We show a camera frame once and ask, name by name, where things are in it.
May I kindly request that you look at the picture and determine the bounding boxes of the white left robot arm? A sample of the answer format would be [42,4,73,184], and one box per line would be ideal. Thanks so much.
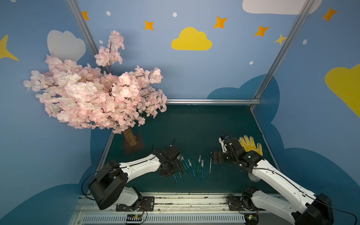
[88,146,180,211]

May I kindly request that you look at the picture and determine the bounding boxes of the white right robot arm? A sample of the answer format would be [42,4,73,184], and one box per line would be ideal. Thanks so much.
[211,135,334,225]

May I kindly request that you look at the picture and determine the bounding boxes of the red carving knife capped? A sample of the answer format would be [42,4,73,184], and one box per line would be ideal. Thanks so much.
[177,156,184,173]

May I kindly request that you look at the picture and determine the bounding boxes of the green carving knife capped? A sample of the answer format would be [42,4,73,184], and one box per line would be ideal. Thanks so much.
[181,157,188,173]
[196,155,201,177]

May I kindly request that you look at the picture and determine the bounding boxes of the short blue carving knife capped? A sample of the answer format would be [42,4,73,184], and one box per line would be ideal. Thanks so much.
[187,159,197,181]

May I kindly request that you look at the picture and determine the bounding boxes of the lower blue carving knife capped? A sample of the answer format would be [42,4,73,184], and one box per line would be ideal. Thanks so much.
[201,159,204,183]

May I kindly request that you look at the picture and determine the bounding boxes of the yellow work glove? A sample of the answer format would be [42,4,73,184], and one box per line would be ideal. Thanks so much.
[239,135,263,156]

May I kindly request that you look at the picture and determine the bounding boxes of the right round green circuit board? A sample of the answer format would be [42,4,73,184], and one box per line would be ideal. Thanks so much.
[244,214,259,225]

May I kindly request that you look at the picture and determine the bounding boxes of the left green circuit board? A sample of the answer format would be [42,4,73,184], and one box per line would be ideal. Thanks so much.
[125,214,144,224]

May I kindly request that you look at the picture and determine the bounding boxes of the pink artificial blossom tree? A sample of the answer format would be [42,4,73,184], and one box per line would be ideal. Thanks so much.
[23,31,167,142]

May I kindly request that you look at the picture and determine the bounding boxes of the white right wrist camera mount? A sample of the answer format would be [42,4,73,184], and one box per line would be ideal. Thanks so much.
[218,136,227,153]

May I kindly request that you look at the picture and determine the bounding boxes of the dark square tree base plate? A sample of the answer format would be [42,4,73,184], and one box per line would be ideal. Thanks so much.
[122,133,145,155]

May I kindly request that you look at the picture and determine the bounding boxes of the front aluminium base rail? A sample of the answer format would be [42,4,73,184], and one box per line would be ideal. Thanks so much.
[69,192,289,225]

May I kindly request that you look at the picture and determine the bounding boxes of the horizontal aluminium frame rail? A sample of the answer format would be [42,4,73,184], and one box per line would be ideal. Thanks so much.
[166,99,261,106]

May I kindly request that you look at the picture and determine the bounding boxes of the right slanted aluminium frame post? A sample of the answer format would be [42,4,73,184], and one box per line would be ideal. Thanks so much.
[249,0,315,111]

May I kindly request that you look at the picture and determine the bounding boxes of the slanted aluminium frame post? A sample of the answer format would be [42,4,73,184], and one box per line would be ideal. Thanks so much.
[249,0,315,111]
[66,0,98,56]

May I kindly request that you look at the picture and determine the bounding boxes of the left slanted aluminium frame post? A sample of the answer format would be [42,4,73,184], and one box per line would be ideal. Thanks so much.
[66,0,98,56]

